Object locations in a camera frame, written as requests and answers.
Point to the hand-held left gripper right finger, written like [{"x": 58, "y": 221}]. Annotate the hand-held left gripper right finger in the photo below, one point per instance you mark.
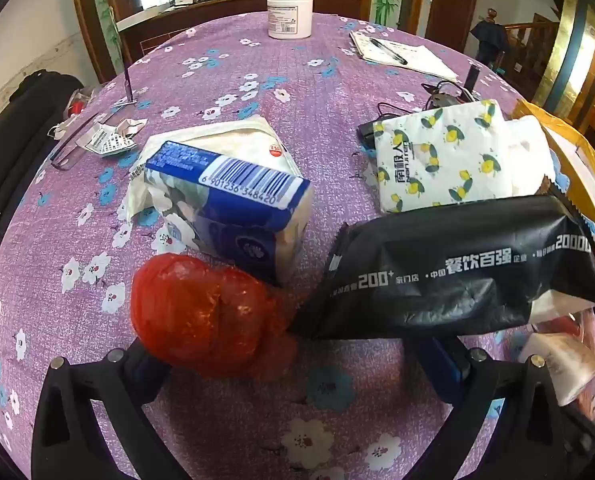
[{"x": 442, "y": 375}]

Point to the crumpled white paper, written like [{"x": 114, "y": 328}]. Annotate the crumpled white paper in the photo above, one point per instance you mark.
[{"x": 108, "y": 141}]

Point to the cluttered wooden counter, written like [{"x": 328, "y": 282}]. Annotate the cluttered wooden counter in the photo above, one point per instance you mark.
[{"x": 142, "y": 30}]

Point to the brown wooden door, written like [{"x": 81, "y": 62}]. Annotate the brown wooden door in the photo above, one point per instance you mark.
[{"x": 455, "y": 5}]

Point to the black pen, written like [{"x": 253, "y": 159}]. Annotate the black pen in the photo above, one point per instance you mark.
[{"x": 387, "y": 50}]

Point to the thin dark rod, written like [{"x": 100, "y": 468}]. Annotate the thin dark rod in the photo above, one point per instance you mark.
[{"x": 127, "y": 82}]

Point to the black wipe packet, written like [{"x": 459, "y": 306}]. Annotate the black wipe packet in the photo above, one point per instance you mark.
[{"x": 452, "y": 270}]

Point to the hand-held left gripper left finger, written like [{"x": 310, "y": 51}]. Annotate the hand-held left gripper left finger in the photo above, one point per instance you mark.
[{"x": 145, "y": 377}]

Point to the white plastic jar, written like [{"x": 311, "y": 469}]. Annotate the white plastic jar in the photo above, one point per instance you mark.
[{"x": 288, "y": 15}]

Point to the white cloth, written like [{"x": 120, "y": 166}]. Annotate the white cloth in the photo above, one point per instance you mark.
[{"x": 527, "y": 155}]

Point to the white paper notebook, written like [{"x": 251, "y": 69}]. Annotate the white paper notebook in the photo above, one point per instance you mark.
[{"x": 422, "y": 60}]

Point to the black bag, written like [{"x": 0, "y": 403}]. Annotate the black bag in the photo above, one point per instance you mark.
[{"x": 22, "y": 125}]

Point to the golden pillar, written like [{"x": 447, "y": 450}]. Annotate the golden pillar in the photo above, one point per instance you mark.
[{"x": 570, "y": 45}]

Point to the red plastic bag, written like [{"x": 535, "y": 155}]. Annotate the red plastic bag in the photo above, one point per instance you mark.
[{"x": 197, "y": 310}]

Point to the blue tissue pack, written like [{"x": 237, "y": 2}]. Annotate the blue tissue pack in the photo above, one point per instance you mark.
[{"x": 237, "y": 210}]

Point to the lemon print tissue pack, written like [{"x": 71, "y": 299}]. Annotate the lemon print tissue pack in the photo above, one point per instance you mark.
[{"x": 437, "y": 160}]

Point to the wooden staircase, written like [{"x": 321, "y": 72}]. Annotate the wooden staircase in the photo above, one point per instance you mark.
[{"x": 527, "y": 45}]

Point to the white soft tissue pack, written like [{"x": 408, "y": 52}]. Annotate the white soft tissue pack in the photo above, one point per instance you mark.
[{"x": 227, "y": 142}]

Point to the small wrapped white roll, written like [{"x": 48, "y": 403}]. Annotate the small wrapped white roll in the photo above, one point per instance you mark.
[{"x": 562, "y": 367}]

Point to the clear plastic strip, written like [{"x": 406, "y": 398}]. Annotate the clear plastic strip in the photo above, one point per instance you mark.
[{"x": 72, "y": 147}]

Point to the yellow cardboard box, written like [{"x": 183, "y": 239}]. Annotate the yellow cardboard box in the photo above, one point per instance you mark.
[{"x": 585, "y": 180}]

